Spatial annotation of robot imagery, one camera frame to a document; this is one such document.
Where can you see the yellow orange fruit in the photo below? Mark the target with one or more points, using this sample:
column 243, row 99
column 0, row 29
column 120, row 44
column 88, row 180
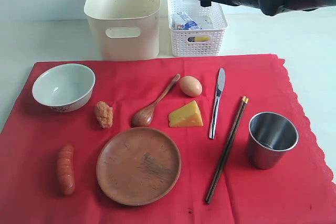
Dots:
column 201, row 39

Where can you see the blue white milk carton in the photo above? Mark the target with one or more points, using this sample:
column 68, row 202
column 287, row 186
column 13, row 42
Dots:
column 182, row 21

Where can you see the brown egg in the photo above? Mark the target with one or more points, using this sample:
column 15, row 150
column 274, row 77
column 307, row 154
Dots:
column 190, row 86

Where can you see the yellow cheese wedge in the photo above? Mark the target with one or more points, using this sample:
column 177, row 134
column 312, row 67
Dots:
column 188, row 115

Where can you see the fried chicken nugget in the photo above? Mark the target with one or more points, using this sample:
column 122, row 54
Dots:
column 104, row 114

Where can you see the white perforated plastic basket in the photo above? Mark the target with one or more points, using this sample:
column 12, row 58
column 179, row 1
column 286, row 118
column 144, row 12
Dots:
column 195, row 30

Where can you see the silver table knife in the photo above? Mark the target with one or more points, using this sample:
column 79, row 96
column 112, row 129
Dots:
column 218, row 93

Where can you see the cream plastic bin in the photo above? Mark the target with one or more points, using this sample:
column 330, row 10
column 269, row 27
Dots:
column 125, row 30

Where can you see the right dark wooden chopstick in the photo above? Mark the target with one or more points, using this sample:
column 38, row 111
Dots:
column 229, row 148

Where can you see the dark wooden chopstick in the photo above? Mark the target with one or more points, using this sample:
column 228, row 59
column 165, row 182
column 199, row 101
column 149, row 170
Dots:
column 225, row 149
column 229, row 148

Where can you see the stainless steel cup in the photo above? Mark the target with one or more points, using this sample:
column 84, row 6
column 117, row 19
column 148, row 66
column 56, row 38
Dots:
column 271, row 135

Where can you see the red table cloth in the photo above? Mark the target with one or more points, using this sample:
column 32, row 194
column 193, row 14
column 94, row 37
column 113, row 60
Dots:
column 217, row 183

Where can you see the wooden spoon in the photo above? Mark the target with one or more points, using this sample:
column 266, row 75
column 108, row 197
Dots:
column 144, row 116

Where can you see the left dark wooden chopstick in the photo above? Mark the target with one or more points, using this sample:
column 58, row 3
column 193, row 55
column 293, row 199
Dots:
column 225, row 149

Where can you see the white ceramic bowl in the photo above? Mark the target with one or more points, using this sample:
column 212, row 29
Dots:
column 64, row 88

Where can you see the brown wooden plate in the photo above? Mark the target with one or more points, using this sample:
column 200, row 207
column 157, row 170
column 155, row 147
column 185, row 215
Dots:
column 138, row 166

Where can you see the red sausage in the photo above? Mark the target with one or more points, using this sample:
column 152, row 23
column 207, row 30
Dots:
column 65, row 170

